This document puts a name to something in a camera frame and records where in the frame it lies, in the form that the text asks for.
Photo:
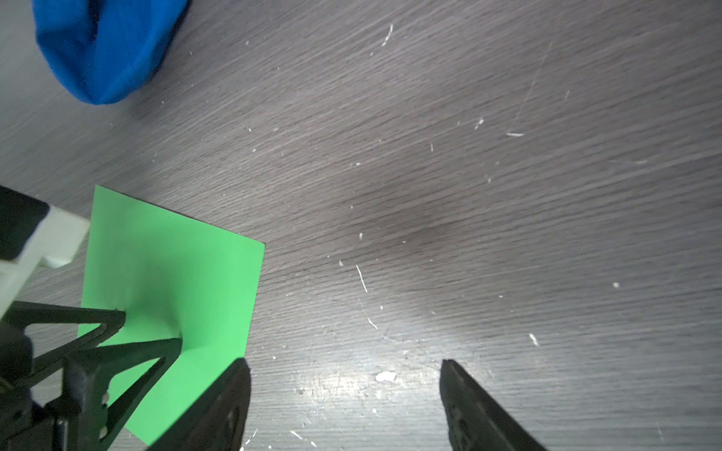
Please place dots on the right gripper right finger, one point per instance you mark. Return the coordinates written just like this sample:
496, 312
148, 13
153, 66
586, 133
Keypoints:
475, 420

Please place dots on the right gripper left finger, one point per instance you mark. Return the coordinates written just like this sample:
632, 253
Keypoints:
217, 419

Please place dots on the green square paper sheet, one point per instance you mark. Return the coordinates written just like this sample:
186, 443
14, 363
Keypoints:
173, 276

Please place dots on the blue crumpled cloth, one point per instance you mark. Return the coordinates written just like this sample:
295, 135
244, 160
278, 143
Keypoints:
103, 51

